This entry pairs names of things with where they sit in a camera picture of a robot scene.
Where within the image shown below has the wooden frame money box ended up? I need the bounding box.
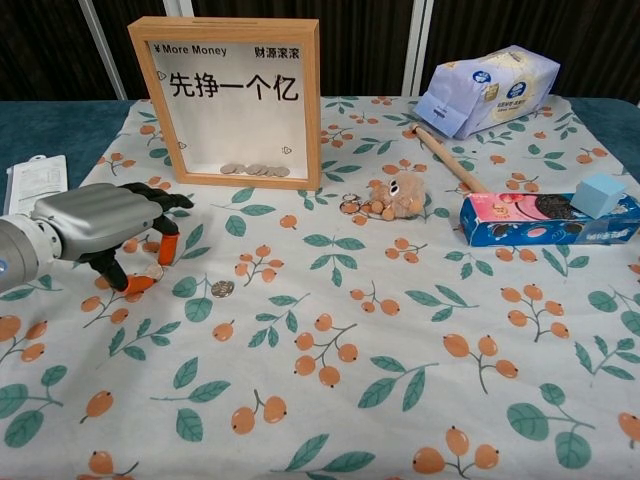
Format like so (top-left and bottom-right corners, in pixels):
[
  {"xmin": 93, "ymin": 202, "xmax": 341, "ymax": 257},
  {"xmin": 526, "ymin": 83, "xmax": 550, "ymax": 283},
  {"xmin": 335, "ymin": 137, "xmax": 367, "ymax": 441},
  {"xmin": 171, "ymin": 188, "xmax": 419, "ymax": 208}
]
[{"xmin": 127, "ymin": 16, "xmax": 322, "ymax": 192}]

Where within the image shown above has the white packaged accessory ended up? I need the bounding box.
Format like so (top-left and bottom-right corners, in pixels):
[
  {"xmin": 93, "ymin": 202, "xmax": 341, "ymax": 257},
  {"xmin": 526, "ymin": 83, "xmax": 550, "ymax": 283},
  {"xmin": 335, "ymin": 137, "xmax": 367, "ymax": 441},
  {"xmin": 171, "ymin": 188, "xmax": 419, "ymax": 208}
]
[{"xmin": 3, "ymin": 154, "xmax": 69, "ymax": 215}]

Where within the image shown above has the blue cookie box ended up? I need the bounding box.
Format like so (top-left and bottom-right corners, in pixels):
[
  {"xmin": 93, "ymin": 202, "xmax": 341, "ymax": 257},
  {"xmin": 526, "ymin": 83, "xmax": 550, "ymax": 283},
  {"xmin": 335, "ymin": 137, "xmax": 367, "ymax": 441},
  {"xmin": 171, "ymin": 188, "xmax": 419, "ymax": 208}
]
[{"xmin": 459, "ymin": 192, "xmax": 640, "ymax": 249}]

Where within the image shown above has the wooden stick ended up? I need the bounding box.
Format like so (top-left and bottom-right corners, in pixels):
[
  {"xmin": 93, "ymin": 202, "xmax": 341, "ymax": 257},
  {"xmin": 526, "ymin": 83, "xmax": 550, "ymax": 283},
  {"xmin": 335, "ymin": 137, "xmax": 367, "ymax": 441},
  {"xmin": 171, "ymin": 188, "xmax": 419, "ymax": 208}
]
[{"xmin": 409, "ymin": 124, "xmax": 491, "ymax": 195}]

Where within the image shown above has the light blue cube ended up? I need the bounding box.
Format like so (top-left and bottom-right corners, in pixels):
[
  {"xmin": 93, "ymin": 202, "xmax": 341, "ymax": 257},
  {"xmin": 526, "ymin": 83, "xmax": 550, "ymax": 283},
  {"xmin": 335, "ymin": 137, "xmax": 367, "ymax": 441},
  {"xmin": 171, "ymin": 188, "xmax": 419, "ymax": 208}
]
[{"xmin": 569, "ymin": 173, "xmax": 629, "ymax": 220}]

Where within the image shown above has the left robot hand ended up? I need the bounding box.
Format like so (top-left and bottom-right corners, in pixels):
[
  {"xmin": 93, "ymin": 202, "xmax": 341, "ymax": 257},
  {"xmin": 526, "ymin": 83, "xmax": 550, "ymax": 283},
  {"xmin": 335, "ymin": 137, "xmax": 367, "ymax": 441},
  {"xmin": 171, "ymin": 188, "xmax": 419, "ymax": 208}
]
[{"xmin": 32, "ymin": 182, "xmax": 195, "ymax": 294}]

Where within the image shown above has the brown plush keychain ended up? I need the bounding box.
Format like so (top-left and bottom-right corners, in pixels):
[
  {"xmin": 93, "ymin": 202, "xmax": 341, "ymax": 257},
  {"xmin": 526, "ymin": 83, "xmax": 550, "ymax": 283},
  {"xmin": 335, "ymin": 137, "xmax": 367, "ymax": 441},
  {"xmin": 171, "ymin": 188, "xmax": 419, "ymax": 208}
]
[{"xmin": 339, "ymin": 174, "xmax": 429, "ymax": 226}]

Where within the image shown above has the floral print tablecloth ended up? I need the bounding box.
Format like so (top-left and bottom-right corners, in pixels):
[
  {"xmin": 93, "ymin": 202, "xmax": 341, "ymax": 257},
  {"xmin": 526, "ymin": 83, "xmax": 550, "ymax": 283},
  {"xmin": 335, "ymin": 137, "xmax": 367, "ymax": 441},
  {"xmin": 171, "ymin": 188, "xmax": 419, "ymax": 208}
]
[{"xmin": 0, "ymin": 94, "xmax": 640, "ymax": 480}]

